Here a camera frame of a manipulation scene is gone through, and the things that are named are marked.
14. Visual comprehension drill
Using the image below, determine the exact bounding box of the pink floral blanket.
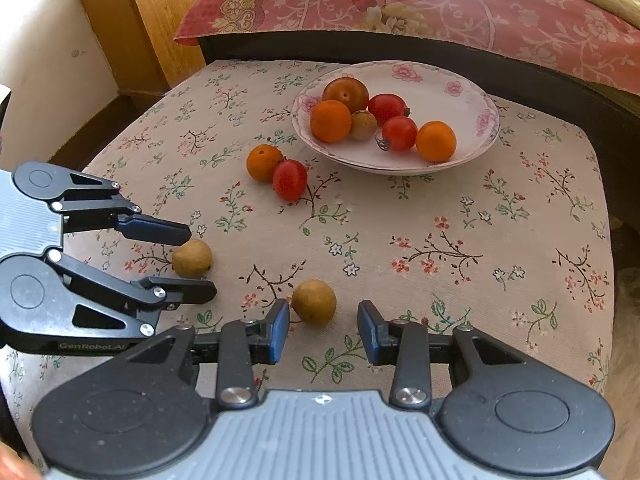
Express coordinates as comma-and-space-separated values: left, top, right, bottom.
173, 0, 640, 96

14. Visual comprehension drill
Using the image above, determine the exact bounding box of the white floral plate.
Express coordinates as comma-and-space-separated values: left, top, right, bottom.
291, 61, 501, 176

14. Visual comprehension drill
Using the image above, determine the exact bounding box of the brown longan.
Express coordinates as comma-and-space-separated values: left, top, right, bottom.
350, 111, 377, 141
172, 239, 213, 278
291, 279, 337, 325

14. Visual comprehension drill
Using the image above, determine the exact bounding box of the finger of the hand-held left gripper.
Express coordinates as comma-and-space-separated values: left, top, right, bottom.
46, 251, 218, 339
49, 172, 193, 247

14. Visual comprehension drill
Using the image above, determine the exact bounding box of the wooden cabinet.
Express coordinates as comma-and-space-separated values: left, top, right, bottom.
76, 0, 208, 98

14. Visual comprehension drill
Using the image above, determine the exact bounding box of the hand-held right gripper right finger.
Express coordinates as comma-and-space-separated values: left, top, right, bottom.
357, 300, 532, 409

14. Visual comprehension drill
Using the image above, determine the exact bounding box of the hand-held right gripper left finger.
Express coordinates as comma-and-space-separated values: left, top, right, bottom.
112, 298, 291, 407

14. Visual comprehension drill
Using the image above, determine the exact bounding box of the large orange-red tomato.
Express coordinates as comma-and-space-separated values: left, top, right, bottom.
321, 76, 370, 113

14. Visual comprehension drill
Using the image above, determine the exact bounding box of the floral tablecloth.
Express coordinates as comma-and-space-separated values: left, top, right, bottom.
0, 59, 616, 461

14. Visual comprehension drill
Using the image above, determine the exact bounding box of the dark bed frame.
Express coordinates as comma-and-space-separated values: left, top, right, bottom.
198, 35, 640, 128

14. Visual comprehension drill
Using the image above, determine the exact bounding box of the red cherry tomato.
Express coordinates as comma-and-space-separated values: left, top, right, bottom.
375, 116, 418, 152
272, 159, 308, 201
368, 93, 412, 125

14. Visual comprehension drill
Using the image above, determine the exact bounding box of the small orange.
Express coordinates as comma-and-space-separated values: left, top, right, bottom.
310, 100, 353, 143
246, 144, 285, 182
416, 120, 457, 163

